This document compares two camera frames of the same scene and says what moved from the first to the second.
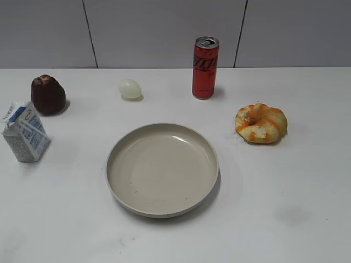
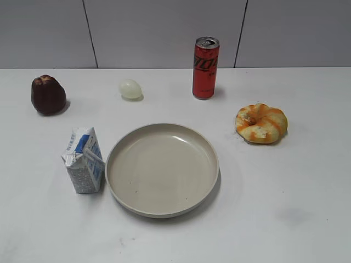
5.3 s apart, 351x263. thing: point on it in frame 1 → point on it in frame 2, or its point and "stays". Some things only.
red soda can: (205, 61) stays
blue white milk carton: (24, 131) → (84, 160)
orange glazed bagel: (260, 123) stays
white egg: (130, 89) stays
